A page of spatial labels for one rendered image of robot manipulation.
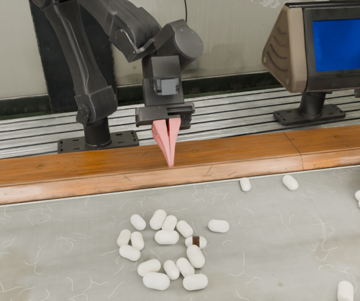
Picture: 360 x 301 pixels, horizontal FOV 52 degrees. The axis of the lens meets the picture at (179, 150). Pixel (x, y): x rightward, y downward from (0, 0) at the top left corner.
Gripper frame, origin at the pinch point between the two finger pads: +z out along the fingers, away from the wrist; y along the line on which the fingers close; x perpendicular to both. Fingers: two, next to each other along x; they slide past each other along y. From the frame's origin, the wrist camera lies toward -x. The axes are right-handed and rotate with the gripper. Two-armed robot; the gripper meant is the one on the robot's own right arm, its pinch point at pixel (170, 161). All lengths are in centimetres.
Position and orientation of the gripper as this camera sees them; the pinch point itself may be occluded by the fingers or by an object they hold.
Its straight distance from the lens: 63.6
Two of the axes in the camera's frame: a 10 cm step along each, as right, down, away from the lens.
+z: 1.4, 9.6, -2.6
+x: -1.1, 2.8, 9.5
